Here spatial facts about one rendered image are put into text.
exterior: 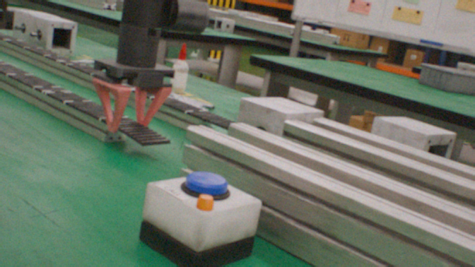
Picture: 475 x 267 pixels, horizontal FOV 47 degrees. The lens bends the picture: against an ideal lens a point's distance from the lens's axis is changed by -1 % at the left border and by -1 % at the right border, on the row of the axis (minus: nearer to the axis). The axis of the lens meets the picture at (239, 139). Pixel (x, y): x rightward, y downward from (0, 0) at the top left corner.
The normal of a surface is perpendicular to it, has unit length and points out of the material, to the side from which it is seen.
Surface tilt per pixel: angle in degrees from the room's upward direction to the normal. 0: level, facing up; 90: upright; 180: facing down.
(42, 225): 0
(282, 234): 90
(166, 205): 90
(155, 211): 90
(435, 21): 90
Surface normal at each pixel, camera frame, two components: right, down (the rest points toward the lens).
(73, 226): 0.18, -0.95
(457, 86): 0.42, 0.29
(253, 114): -0.67, 0.07
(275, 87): 0.71, 0.29
